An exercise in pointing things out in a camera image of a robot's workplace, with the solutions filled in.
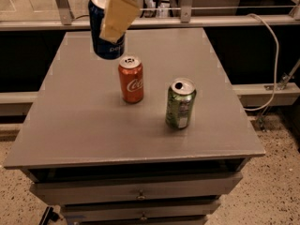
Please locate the blue pepsi can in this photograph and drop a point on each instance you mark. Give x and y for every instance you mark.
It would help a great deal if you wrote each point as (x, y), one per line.
(103, 48)

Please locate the grey metal railing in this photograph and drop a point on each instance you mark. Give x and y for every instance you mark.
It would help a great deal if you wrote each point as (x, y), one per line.
(25, 15)

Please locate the top grey drawer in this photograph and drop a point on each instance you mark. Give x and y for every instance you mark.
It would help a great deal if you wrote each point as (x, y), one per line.
(137, 189)

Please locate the green soda can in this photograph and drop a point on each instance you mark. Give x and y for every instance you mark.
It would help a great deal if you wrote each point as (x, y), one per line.
(180, 101)

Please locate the red coke can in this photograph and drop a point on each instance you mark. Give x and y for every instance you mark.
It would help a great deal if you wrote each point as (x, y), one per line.
(131, 78)

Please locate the grey drawer cabinet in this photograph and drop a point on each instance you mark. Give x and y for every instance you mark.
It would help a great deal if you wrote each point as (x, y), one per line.
(80, 129)

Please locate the grey drawer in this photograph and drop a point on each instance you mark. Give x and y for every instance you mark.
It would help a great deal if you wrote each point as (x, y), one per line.
(137, 189)
(139, 210)

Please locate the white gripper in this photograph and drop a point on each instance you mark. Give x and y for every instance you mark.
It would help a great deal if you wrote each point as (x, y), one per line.
(118, 16)

